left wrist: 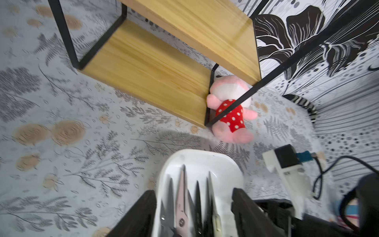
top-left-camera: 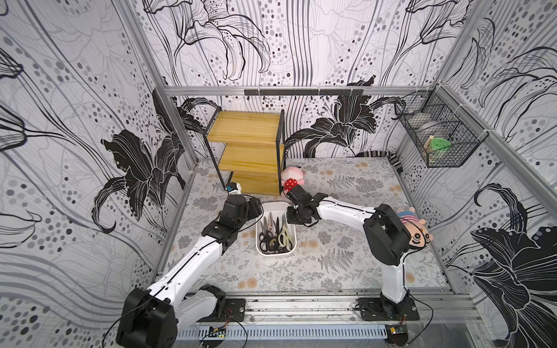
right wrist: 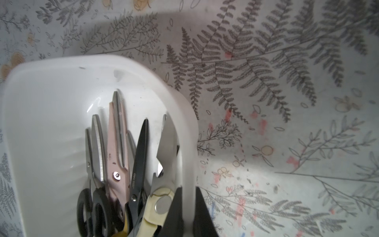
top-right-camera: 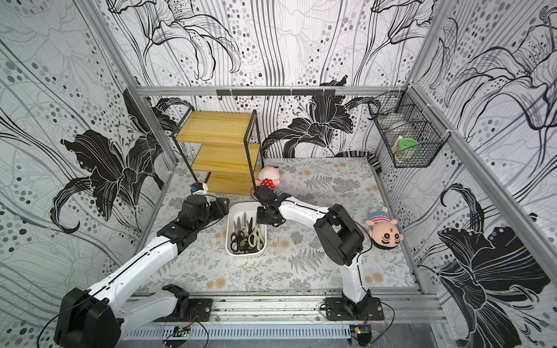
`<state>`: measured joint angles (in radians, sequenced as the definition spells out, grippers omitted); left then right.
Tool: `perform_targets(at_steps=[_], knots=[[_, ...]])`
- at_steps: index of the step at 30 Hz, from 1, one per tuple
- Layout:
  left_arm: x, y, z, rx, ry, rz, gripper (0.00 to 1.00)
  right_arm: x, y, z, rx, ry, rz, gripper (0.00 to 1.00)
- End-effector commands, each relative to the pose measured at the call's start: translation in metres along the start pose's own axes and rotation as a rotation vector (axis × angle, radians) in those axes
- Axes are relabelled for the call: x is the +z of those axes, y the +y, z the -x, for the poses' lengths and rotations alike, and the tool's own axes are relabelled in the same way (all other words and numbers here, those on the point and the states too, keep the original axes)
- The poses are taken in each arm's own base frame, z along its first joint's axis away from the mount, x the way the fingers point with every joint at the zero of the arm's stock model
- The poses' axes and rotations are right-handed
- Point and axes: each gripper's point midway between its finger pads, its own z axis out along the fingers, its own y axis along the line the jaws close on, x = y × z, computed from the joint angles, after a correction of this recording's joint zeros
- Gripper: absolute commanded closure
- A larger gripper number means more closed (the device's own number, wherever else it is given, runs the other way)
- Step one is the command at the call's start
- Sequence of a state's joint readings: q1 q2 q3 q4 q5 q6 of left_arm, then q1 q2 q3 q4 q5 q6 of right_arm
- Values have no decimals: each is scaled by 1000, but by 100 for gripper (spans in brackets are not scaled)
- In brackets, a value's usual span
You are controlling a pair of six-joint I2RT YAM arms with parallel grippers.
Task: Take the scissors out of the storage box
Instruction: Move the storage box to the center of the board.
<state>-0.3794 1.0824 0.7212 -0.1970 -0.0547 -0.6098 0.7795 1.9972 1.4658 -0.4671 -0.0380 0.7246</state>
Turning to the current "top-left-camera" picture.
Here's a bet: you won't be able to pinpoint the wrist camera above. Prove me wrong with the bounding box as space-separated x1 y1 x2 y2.
225 182 242 195
286 185 313 205

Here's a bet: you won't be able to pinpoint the black wire wall basket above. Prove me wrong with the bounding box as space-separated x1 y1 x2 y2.
395 88 488 168

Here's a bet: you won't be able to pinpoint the pink plush pig toy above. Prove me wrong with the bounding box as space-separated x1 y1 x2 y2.
281 166 305 197

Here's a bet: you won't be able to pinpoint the rose gold scissors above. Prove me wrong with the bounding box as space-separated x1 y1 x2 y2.
268 213 278 239

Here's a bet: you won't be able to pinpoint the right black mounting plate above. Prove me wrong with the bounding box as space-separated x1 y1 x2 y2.
355 293 420 322

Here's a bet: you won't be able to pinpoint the small circuit board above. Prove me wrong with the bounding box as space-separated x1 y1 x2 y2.
207 326 227 339

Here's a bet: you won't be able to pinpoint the black yellow handled scissors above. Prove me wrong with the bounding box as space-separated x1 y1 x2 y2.
258 217 276 254

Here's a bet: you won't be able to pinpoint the pink doll with blue hat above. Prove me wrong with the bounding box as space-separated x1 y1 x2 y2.
397 207 434 250

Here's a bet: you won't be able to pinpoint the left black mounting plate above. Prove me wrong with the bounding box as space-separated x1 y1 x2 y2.
198 298 246 323

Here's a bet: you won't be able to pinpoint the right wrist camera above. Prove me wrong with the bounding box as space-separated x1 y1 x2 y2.
286 185 313 205

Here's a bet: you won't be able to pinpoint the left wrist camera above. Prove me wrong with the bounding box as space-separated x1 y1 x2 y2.
225 182 242 195

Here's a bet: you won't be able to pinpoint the wooden shelf black frame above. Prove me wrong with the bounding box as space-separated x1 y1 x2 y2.
203 107 285 196

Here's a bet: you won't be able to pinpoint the white plastic storage box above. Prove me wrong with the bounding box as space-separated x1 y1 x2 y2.
255 202 297 258

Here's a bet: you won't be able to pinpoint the cream handled scissors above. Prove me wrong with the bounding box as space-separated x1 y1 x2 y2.
278 215 294 252

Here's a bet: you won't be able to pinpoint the black mounting plate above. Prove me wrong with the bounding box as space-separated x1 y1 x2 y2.
355 293 420 322
198 298 246 323

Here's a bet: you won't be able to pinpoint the white vented cable duct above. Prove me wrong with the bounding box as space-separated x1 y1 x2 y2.
176 323 387 341

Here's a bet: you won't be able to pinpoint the black yellow connector box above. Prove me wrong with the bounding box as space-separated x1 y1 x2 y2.
385 325 408 347

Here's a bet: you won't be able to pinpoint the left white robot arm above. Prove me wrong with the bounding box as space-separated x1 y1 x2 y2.
115 194 263 347

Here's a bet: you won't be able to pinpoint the green lid in basket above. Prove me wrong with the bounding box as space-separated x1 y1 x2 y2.
429 137 452 154

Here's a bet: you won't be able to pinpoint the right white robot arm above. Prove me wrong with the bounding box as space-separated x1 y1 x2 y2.
286 186 410 305

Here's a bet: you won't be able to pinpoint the black hook rail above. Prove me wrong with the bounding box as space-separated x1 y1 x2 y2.
244 88 364 97

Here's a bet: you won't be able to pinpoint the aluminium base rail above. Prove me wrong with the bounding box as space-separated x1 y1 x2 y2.
173 292 484 326

